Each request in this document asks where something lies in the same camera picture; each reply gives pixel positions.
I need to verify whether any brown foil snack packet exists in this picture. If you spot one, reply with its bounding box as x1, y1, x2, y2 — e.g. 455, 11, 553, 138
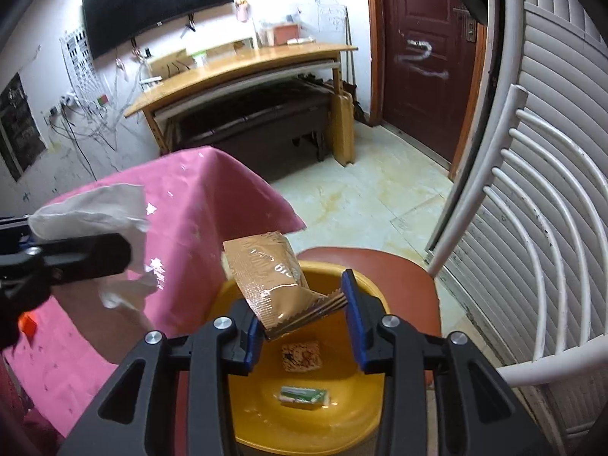
222, 230, 350, 341

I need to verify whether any dark red door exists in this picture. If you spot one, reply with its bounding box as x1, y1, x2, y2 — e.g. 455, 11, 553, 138
380, 0, 488, 165

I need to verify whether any black wall television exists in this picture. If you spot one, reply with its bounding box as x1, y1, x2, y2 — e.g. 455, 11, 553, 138
82, 0, 234, 61

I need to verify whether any dark brown bench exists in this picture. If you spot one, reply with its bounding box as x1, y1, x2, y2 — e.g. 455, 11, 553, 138
168, 78, 333, 162

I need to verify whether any white slatted shutter door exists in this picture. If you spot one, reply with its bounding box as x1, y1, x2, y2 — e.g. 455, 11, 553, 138
465, 0, 608, 438

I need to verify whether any white chair with red seat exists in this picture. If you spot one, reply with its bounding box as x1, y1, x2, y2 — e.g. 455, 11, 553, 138
299, 0, 608, 390

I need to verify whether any red box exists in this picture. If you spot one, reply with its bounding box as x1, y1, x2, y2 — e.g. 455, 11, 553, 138
273, 24, 302, 46

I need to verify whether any white tissue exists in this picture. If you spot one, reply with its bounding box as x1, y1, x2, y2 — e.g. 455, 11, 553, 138
28, 183, 165, 309

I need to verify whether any white power strip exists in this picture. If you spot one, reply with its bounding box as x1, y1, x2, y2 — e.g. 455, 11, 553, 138
45, 95, 81, 117

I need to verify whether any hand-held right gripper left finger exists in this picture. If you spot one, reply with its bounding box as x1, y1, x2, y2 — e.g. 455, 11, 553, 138
57, 301, 262, 456

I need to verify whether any white wall chart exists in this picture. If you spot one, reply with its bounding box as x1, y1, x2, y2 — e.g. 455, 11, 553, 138
60, 28, 108, 105

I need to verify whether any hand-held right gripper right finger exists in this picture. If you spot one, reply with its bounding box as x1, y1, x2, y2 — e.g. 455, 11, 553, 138
341, 268, 533, 456

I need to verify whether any dark wall poster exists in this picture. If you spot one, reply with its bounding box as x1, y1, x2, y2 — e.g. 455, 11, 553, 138
0, 72, 44, 182

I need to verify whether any wooden desk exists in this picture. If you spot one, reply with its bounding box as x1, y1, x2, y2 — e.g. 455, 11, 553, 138
124, 44, 359, 165

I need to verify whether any bundle of cables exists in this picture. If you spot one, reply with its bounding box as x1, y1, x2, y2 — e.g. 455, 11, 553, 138
47, 100, 143, 172

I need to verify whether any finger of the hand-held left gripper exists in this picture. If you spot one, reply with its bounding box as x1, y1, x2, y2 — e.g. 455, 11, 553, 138
28, 234, 133, 288

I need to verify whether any pink star-print tablecloth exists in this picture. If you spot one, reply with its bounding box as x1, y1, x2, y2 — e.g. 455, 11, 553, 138
5, 146, 307, 456

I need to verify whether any cardboard box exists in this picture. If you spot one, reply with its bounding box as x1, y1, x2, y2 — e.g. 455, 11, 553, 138
149, 50, 188, 79

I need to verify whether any green white small packet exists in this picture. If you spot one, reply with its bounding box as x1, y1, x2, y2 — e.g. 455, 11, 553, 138
274, 386, 331, 408

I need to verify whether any yellow plastic basin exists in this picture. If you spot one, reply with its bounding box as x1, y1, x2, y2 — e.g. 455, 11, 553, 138
211, 261, 391, 456

